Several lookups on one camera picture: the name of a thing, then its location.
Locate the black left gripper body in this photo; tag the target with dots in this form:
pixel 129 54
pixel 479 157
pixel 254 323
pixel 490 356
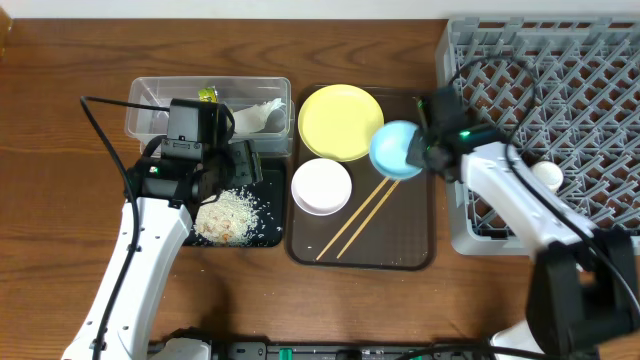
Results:
pixel 245 162

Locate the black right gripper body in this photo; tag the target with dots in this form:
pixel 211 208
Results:
pixel 424 153

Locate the white tissue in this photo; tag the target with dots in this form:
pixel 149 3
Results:
pixel 254 119

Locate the light blue bowl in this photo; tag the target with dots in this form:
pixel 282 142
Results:
pixel 389 149

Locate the pile of rice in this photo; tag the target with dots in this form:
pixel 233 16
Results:
pixel 230 219

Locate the green snack wrapper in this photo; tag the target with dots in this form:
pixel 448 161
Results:
pixel 208 94

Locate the white bowl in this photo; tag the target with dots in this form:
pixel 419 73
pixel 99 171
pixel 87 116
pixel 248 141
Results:
pixel 321 187

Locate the pale green cup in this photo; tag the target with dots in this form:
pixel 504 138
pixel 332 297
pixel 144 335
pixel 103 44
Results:
pixel 549 174

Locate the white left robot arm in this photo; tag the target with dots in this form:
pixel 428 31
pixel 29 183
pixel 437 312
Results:
pixel 193 167

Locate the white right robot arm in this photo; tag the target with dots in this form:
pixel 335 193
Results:
pixel 584 285

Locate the black waste tray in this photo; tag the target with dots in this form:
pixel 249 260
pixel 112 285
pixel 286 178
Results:
pixel 270 193

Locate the clear plastic waste bin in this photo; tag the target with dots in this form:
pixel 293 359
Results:
pixel 237 92

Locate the grey dishwasher rack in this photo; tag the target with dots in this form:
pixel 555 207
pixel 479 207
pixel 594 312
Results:
pixel 568 92

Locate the left wooden chopstick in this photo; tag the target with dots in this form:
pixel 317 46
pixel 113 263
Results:
pixel 353 217

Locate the wooden chopstick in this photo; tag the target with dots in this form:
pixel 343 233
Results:
pixel 368 218
pixel 353 217

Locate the right wooden chopstick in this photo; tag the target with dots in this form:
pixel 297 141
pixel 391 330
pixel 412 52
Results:
pixel 368 218

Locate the yellow plate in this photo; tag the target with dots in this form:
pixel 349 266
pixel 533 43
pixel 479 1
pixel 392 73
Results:
pixel 339 121

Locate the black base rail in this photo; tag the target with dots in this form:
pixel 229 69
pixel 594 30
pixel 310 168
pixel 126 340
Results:
pixel 193 344

